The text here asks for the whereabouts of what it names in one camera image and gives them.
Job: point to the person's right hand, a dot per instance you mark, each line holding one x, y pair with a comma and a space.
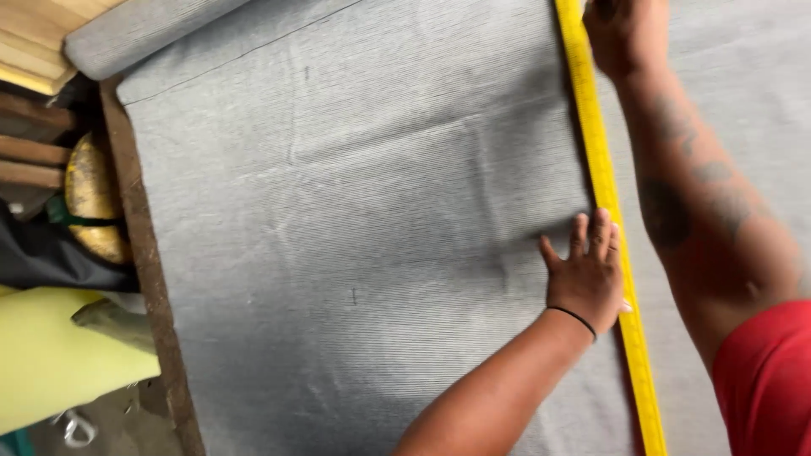
627, 35

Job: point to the person's left hand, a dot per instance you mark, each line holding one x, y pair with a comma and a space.
586, 285

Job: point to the long yellow ruler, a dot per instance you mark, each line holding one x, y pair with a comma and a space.
595, 139

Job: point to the black wrist band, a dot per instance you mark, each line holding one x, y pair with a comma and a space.
578, 318

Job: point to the red shirt sleeve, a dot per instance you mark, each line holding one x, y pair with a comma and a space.
766, 380

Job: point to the grey ribbed fabric sheet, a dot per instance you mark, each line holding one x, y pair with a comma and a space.
355, 221

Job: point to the brown wooden table edge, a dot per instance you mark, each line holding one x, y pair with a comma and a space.
149, 266

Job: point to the olive green foam piece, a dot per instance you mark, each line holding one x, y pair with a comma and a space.
117, 323

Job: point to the round gold metal dish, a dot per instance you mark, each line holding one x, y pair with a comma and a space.
95, 190

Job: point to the white metal hook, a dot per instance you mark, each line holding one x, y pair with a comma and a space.
76, 429

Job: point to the black cloth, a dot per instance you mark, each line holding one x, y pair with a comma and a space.
44, 259

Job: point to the pale yellow foam sheet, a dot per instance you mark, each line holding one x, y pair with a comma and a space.
44, 361

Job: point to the dark brown wooden slats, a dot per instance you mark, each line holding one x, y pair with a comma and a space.
28, 152

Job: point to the teal object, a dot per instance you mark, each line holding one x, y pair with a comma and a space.
14, 444

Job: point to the light wooden planks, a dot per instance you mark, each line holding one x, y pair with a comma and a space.
31, 44

